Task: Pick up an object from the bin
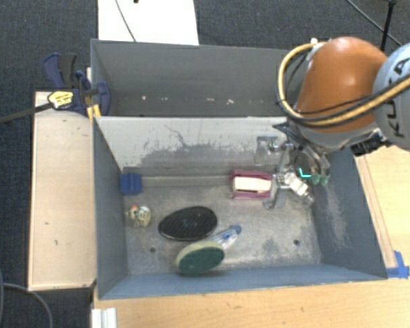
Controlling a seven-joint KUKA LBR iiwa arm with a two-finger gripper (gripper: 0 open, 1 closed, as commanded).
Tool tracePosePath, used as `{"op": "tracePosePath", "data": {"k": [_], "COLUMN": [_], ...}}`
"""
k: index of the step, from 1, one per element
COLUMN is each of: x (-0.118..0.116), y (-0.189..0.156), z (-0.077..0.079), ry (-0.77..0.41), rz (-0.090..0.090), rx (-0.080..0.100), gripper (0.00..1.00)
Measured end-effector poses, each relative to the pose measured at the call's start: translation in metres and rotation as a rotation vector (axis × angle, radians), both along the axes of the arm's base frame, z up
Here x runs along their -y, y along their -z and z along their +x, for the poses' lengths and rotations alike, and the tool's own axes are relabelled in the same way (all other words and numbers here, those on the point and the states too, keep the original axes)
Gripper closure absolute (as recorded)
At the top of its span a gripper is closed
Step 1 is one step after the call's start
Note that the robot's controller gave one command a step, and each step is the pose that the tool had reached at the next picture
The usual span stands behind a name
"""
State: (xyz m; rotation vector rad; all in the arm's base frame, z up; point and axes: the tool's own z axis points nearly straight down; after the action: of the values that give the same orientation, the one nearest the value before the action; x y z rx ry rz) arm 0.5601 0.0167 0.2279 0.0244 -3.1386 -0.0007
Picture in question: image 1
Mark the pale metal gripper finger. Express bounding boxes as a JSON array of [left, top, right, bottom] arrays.
[[262, 173, 290, 210], [288, 172, 315, 204]]

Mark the maroon and cream block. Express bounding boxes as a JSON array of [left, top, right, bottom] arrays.
[[229, 169, 273, 200]]

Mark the clear plastic bottle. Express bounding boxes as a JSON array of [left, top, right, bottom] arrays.
[[210, 224, 243, 251]]

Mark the grey metal bin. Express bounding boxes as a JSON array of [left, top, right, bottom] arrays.
[[90, 38, 389, 301]]

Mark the black oval disc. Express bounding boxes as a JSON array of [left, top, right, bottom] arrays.
[[157, 206, 219, 242]]

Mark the green and yellow round sponge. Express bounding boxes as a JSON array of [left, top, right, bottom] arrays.
[[175, 242, 226, 276]]

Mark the small cream toy figure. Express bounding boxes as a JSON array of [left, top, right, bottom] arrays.
[[124, 204, 152, 229]]

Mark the blue ribbed block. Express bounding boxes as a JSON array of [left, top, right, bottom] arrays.
[[119, 172, 144, 195]]

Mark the pale wood flat board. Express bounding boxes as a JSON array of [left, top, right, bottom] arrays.
[[27, 90, 98, 292]]

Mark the black cylinder on white bracket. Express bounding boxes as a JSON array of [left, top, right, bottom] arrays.
[[349, 134, 391, 156]]

